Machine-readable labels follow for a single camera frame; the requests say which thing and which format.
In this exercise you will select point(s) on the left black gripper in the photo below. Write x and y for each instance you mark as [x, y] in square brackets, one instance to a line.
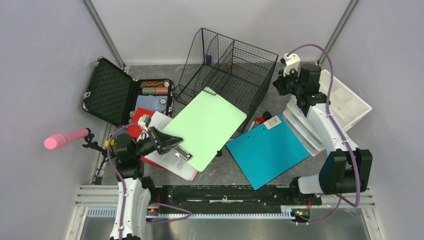
[164, 141]

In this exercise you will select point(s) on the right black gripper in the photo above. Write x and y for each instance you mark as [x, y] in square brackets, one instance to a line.
[279, 84]

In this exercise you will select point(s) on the light green clipboard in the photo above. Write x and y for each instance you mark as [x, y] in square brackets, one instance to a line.
[205, 124]

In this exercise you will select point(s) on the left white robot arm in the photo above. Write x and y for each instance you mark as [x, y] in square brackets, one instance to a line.
[134, 189]

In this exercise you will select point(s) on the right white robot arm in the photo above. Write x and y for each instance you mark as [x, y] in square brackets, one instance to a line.
[347, 167]

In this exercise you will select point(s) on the white printed paper sheet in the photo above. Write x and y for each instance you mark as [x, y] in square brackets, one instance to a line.
[168, 161]

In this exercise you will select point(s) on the blue playing card deck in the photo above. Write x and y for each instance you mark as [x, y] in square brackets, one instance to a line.
[155, 103]

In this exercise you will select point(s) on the pink clear clipboard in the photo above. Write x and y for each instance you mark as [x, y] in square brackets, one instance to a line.
[193, 174]

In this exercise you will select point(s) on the red black round stamp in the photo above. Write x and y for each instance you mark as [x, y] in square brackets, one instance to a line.
[265, 116]

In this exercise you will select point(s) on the white plastic drawer organizer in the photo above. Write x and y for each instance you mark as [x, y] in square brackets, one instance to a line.
[348, 108]

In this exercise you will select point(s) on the red chip stack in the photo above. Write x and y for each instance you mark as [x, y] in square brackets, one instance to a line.
[161, 91]

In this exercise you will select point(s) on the green chip stack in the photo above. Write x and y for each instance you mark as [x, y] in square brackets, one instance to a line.
[148, 91]

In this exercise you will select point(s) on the yellow black connector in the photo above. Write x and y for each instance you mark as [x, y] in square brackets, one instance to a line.
[109, 143]

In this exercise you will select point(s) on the orange black chip stack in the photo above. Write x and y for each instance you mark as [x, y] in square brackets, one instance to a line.
[156, 84]

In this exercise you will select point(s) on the green white marker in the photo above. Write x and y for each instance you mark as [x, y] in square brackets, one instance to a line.
[253, 124]

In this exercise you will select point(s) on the black poker chip case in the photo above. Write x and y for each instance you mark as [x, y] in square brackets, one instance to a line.
[112, 93]

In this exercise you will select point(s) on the teal blue clipboard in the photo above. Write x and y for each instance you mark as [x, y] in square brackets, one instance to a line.
[266, 151]

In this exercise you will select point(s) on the purple small block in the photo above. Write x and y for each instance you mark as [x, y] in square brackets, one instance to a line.
[208, 59]

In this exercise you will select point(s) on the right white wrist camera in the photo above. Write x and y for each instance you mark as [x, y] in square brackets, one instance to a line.
[291, 62]

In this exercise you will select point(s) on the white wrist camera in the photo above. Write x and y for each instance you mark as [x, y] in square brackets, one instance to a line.
[144, 122]
[291, 62]

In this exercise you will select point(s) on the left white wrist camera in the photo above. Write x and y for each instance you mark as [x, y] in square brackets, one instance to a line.
[144, 122]

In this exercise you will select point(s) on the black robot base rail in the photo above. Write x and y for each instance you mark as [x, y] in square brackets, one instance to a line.
[228, 199]

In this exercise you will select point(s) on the black wire mesh organizer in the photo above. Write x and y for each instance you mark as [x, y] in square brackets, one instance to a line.
[244, 85]

